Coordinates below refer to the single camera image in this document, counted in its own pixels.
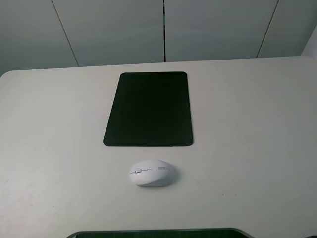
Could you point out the white wireless computer mouse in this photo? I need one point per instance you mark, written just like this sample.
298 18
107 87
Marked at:
152 173

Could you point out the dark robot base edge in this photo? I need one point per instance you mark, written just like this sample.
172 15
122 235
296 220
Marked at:
169 233

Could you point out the black rectangular mouse pad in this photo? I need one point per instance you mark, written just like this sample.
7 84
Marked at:
150 109

